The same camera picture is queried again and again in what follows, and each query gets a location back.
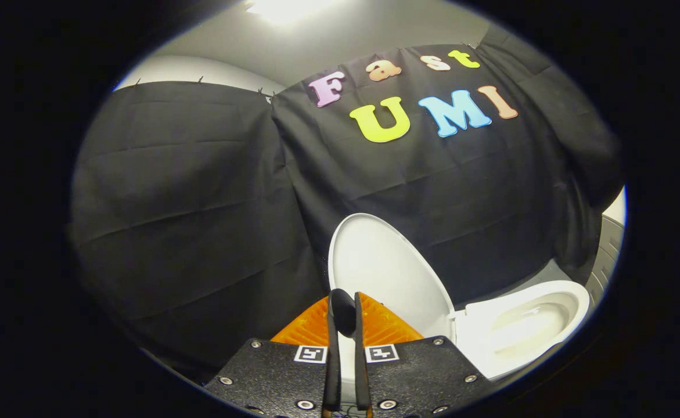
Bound black lid pull tab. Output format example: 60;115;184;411
329;289;358;338

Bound black backdrop cloth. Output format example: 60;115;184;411
70;23;625;384

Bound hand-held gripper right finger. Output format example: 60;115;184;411
353;291;492;418

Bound large ceiling light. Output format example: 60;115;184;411
244;0;340;24

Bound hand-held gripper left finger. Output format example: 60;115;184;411
202;290;341;418

